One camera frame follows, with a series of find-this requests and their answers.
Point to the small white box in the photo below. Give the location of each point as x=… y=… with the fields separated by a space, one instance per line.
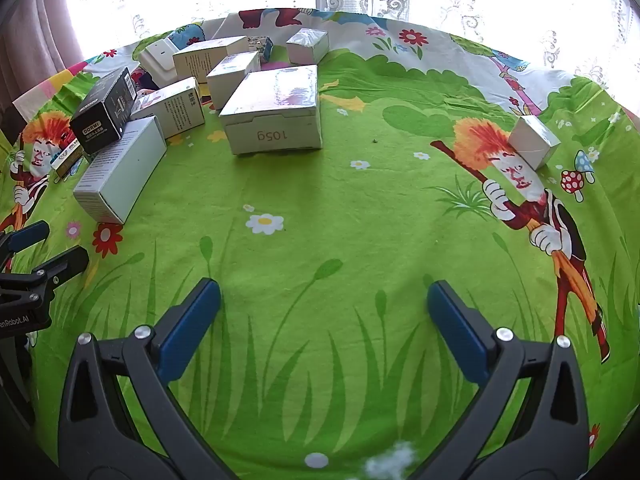
x=532 y=140

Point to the small patterned box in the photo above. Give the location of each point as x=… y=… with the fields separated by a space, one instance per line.
x=261 y=47

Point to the large white box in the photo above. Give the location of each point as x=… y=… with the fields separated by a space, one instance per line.
x=272 y=95

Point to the medium white box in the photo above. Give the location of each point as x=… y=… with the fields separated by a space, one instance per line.
x=230 y=77

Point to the long grey-white box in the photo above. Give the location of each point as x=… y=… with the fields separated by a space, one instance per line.
x=120 y=170

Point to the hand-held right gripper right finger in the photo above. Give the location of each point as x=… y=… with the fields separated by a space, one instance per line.
x=457 y=327

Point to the black box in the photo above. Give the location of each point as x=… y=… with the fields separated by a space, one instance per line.
x=102 y=105

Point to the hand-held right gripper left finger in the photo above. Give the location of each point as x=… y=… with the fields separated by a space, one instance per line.
x=192 y=320

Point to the pink drape curtain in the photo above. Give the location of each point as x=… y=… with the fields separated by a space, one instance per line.
x=35 y=20

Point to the small silver box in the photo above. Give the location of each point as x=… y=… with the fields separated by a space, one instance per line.
x=307 y=45

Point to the white leaflets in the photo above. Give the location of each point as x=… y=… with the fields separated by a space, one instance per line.
x=175 y=110

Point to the narrow box gold print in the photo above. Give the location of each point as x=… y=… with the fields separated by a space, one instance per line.
x=65 y=157

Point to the green cartoon printed bed sheet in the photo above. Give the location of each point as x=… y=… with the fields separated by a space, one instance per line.
x=325 y=220

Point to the flat white box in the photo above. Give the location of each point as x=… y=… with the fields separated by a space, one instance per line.
x=157 y=62

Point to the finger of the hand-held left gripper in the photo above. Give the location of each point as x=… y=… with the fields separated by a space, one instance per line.
x=65 y=262
x=30 y=236

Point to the long white printed box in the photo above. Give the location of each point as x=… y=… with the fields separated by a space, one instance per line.
x=200 y=62

